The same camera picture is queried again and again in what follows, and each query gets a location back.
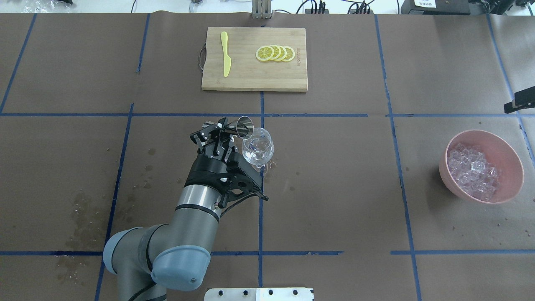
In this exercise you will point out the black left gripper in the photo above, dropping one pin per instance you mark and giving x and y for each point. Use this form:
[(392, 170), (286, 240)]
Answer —
[(206, 168)]

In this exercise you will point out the steel double jigger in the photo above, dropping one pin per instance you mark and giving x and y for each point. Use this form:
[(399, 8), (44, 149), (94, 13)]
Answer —
[(242, 127)]

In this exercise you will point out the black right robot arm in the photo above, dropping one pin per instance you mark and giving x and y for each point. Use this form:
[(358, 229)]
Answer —
[(524, 99)]

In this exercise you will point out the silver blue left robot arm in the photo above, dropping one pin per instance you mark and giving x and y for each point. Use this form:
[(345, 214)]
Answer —
[(150, 260)]

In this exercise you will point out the clear wine glass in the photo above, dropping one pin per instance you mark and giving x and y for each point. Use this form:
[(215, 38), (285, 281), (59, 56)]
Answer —
[(259, 148)]

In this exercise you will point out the clear ice cubes pile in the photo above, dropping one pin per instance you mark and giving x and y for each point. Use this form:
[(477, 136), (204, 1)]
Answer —
[(472, 172)]

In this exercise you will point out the bamboo cutting board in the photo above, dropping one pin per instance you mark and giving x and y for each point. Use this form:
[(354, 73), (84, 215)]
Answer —
[(249, 74)]

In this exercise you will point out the yellow plastic knife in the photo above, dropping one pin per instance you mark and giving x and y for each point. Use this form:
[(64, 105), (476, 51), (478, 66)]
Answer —
[(227, 61)]

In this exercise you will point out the lemon slice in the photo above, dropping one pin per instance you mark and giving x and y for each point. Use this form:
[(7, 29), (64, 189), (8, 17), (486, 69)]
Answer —
[(265, 53), (282, 53), (290, 54), (276, 52)]

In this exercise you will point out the clear plastic bag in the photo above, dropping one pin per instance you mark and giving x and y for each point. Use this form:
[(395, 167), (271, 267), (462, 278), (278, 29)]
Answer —
[(44, 6)]

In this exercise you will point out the black power adapter box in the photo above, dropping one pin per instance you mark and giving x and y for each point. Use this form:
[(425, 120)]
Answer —
[(435, 7)]

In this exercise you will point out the pink plastic bowl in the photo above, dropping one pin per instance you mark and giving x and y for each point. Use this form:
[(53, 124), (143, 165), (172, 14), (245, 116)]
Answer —
[(499, 153)]

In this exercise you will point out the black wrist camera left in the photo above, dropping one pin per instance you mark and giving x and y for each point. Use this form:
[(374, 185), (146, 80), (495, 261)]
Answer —
[(242, 181)]

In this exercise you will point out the aluminium frame post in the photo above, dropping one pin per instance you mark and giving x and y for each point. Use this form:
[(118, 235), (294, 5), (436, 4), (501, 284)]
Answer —
[(261, 9)]

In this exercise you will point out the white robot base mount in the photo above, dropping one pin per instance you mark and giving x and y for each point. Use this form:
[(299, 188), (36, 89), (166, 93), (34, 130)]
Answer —
[(260, 294)]

